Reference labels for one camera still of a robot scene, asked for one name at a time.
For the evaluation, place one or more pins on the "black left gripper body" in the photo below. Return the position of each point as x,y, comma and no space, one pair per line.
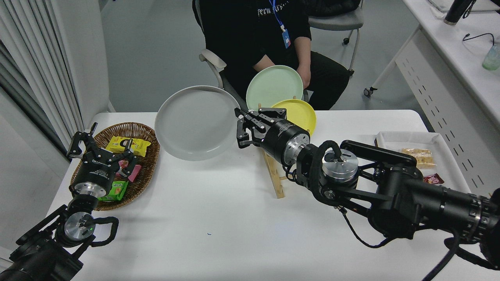
95,171

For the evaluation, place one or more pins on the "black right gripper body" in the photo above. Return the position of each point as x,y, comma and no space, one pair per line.
281,136

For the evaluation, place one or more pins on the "grey plate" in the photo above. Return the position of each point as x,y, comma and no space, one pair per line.
191,123

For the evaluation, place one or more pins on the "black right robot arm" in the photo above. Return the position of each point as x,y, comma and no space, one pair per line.
410,199

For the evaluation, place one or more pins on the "person's left forearm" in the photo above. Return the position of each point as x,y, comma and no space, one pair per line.
302,52

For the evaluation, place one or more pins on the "person's right forearm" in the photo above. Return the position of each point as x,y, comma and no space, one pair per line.
263,63

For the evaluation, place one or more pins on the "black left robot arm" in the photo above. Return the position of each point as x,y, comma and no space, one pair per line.
39,253

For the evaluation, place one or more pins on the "pale green plate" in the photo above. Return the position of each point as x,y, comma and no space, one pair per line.
271,86

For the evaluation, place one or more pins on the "yellow plate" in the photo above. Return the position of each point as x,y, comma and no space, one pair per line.
300,115

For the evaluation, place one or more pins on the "wooden plate rack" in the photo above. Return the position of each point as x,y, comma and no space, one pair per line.
277,183

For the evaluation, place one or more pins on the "person's left hand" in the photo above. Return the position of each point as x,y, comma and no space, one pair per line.
305,75

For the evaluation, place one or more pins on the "red white snack packet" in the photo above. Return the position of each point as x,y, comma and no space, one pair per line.
123,164

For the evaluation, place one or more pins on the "yellow snack packet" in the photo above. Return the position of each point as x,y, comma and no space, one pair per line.
115,146

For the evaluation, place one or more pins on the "pink snack packet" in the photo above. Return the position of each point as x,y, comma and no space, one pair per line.
135,173

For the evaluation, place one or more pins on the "brown wicker basket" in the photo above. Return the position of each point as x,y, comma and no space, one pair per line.
148,168

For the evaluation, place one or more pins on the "green snack packet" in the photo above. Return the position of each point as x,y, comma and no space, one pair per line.
117,190

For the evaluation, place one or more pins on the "grey chair with white armrest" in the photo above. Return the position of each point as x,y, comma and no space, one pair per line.
213,58

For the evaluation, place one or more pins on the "person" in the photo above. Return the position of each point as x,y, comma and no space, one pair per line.
242,31

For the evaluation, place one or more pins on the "grey wheeled chair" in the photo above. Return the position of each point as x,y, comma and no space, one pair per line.
336,21

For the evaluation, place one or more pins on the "white vertical blinds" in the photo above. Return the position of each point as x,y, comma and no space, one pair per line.
23,47

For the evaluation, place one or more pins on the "black jacket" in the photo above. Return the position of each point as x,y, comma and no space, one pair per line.
332,6

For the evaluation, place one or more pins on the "pale cracker snack packet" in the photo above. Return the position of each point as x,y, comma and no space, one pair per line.
424,158

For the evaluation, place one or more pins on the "white rectangular tray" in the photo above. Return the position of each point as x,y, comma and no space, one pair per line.
429,140

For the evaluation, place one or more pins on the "red snack bar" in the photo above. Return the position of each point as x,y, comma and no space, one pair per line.
433,179

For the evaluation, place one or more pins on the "white perforated desk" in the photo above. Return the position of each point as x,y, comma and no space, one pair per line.
468,58

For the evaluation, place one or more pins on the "black flask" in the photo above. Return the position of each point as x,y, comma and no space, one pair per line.
455,9

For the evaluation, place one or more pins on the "clear green bottle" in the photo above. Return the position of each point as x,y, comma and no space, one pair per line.
491,58

